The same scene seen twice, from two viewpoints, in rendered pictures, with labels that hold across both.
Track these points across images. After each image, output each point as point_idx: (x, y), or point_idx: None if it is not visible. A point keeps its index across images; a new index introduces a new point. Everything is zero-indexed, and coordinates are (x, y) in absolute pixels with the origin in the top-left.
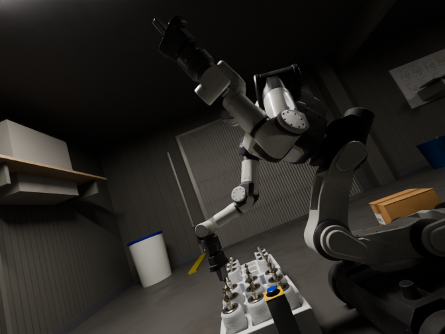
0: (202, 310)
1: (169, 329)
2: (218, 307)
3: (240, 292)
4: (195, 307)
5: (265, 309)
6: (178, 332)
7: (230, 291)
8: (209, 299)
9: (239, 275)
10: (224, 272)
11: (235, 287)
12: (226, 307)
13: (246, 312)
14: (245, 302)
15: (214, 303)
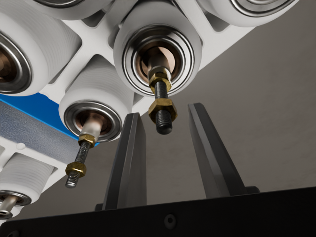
0: (105, 182)
1: (150, 191)
2: (87, 165)
3: (82, 81)
4: (105, 193)
5: None
6: (152, 177)
7: (162, 64)
8: (80, 191)
9: (7, 169)
10: (138, 150)
11: (87, 102)
12: (256, 3)
13: (140, 4)
14: (98, 49)
15: (84, 178)
